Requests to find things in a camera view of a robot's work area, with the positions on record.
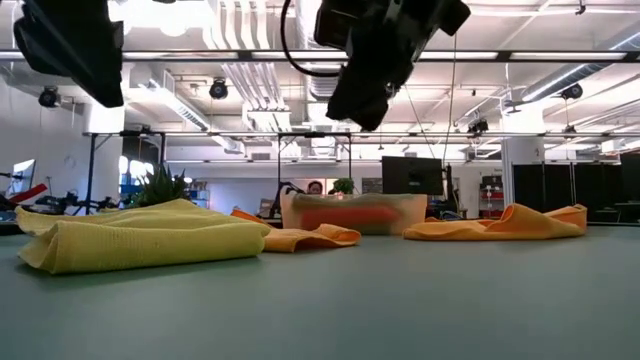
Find black partition panels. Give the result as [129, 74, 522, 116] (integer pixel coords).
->
[512, 151, 640, 225]

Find black metal stand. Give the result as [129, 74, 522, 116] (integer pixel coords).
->
[81, 129, 167, 217]

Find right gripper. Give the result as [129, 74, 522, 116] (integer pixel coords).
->
[326, 0, 472, 133]

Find teal table mat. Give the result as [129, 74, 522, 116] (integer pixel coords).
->
[0, 224, 640, 360]

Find red strap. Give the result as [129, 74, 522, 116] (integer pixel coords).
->
[8, 183, 49, 205]

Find yellow microfiber towel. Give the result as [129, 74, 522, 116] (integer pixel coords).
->
[14, 198, 273, 276]

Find blue storage shelf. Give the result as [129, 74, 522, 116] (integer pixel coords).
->
[188, 178, 211, 210]

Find black hanging camera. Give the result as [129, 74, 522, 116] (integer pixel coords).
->
[559, 82, 584, 102]
[208, 77, 230, 101]
[37, 84, 62, 110]

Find lit computer monitor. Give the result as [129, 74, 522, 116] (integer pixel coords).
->
[7, 158, 38, 196]

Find black overhead light beam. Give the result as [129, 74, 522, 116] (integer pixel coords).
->
[0, 48, 640, 64]

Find black background rig frame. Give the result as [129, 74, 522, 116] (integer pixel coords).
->
[276, 131, 353, 196]

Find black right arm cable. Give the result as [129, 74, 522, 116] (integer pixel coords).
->
[279, 0, 346, 79]

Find orange microfiber towel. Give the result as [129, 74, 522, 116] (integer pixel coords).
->
[402, 202, 589, 243]

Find orange towel with white label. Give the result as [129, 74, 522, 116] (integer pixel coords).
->
[230, 208, 362, 254]

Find translucent plastic bin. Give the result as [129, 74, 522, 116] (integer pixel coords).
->
[280, 192, 429, 237]

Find small potted plant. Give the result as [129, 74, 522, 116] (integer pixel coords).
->
[124, 163, 192, 210]

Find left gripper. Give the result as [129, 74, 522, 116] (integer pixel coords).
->
[13, 0, 126, 109]

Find red and white shelf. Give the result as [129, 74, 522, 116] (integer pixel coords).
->
[478, 174, 505, 220]

